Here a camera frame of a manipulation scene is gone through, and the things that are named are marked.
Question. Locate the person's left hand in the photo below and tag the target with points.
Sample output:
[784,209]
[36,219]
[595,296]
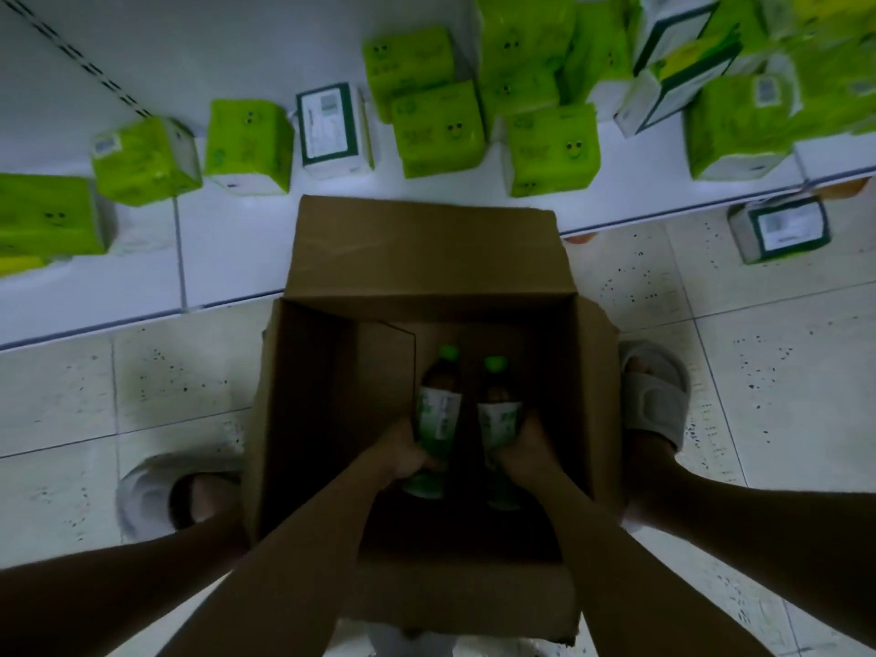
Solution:
[400,455]

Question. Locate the person's right hand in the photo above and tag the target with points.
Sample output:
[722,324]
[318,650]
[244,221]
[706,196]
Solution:
[523,452]

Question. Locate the person's right fingers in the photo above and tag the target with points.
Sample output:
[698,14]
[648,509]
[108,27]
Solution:
[505,455]

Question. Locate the person's left fingers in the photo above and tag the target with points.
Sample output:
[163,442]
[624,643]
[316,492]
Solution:
[426,461]

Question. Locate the green bottle with white label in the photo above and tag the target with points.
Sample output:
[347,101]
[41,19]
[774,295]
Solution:
[496,417]
[438,403]

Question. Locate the person's right forearm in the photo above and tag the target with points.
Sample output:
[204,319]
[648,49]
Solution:
[629,574]

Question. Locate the person's left forearm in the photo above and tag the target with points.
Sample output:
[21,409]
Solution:
[287,567]

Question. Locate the white right slipper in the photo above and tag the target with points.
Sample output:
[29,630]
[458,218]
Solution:
[653,393]

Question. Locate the white slipper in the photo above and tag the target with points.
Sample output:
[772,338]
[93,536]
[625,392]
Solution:
[653,393]
[147,496]

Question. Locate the brown cardboard box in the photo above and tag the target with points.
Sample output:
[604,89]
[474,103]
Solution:
[424,266]

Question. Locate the person's right leg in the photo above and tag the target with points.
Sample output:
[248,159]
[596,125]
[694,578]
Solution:
[766,519]

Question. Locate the person's leg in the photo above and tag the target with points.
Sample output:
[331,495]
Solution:
[766,519]
[102,595]

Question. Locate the white left slipper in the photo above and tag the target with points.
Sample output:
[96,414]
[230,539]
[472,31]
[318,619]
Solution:
[147,496]

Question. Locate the pile of green tissue packets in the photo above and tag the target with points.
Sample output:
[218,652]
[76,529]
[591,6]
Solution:
[438,129]

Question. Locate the white green-edged tissue pack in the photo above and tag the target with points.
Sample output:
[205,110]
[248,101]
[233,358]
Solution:
[780,229]
[674,85]
[335,129]
[667,27]

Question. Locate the person's left leg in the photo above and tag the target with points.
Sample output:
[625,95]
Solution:
[102,595]

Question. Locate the yellow packet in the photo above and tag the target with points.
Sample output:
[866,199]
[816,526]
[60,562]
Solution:
[20,265]

